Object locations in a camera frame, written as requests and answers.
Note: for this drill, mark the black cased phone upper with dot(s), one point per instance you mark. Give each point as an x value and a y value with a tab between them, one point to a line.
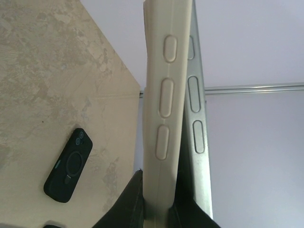
66	172

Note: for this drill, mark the beige phone case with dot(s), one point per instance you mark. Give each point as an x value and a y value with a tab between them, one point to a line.
167	33

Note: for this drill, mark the silver smartphone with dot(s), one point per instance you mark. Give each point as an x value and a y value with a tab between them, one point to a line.
194	168

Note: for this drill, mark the black cased phone lower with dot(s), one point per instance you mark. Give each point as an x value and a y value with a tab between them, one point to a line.
51	226

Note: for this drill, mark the right aluminium corner post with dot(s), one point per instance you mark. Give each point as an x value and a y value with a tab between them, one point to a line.
251	89

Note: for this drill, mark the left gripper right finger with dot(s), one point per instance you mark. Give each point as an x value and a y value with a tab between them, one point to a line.
185	213

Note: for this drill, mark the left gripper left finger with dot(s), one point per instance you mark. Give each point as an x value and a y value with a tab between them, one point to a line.
127	211

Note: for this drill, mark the black cased phone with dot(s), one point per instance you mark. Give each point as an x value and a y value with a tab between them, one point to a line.
51	226
66	172

